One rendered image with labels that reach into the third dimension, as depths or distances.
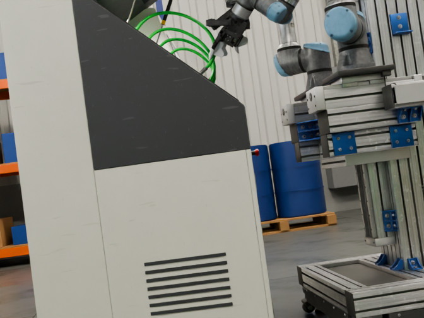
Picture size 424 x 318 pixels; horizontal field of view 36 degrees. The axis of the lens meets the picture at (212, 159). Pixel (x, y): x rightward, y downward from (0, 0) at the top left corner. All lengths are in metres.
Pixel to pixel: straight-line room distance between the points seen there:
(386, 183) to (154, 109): 1.04
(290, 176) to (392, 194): 4.78
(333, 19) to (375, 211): 0.84
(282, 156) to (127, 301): 5.29
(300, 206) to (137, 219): 5.24
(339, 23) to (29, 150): 1.23
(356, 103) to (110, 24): 0.97
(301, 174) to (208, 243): 5.20
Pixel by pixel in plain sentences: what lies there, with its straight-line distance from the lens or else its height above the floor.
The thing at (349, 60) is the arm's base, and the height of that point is 1.08.
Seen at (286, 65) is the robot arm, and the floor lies 1.18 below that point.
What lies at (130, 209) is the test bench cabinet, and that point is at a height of 0.63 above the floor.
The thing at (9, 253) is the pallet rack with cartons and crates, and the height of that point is 0.16.
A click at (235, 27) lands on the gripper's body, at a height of 1.29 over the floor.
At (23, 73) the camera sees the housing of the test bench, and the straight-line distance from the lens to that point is 2.51.
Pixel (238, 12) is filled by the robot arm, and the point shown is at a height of 1.34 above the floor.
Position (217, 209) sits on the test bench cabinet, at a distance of 2.34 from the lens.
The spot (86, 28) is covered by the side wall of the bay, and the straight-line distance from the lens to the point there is 2.47.
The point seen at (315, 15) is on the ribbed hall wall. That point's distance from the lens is 9.84.
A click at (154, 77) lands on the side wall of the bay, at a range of 2.39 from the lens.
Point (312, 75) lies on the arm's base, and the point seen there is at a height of 1.11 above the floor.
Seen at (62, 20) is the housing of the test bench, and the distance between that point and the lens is 2.50.
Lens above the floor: 0.70
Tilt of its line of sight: 2 degrees up
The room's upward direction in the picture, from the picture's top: 8 degrees counter-clockwise
